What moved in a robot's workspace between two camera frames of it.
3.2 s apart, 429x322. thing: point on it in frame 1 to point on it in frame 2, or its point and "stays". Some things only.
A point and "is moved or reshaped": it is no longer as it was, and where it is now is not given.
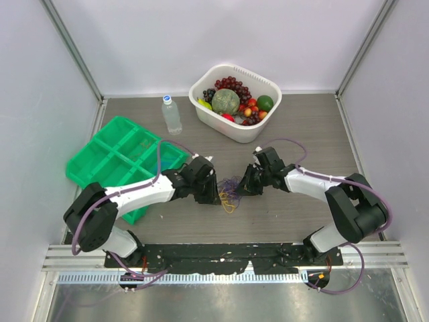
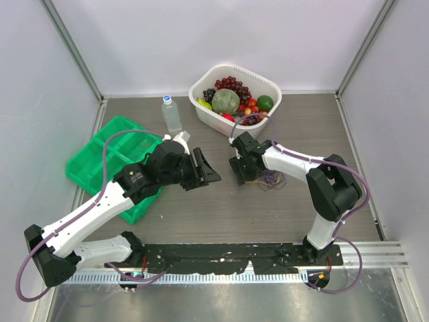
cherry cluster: [250, 107] stays
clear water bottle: [171, 115] stays
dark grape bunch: [208, 94] stays
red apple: [228, 117] stays
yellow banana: [202, 102] stays
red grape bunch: [230, 82] stays
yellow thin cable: [228, 208] is moved or reshaped
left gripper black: [212, 196] to [206, 173]
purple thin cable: [230, 185] is moved or reshaped
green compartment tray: [120, 154] stays
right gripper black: [247, 186] to [241, 176]
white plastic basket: [257, 85] stays
